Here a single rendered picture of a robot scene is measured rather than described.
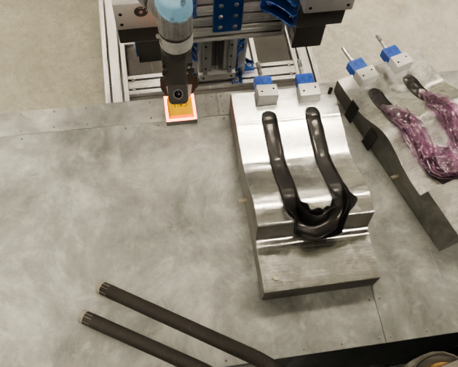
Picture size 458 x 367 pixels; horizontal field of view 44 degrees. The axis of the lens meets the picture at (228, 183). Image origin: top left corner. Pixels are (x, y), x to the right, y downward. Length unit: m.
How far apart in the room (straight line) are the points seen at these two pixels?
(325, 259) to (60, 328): 0.60
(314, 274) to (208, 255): 0.25
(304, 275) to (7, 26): 2.02
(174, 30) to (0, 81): 1.55
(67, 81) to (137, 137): 1.18
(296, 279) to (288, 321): 0.10
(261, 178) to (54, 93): 1.46
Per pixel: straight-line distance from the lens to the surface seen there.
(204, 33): 1.77
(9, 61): 2.74
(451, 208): 1.37
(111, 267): 1.33
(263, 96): 1.38
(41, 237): 1.39
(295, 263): 1.27
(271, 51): 2.41
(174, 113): 1.46
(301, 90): 1.42
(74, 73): 2.63
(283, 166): 1.34
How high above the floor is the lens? 2.05
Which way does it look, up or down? 63 degrees down
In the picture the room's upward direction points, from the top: 6 degrees clockwise
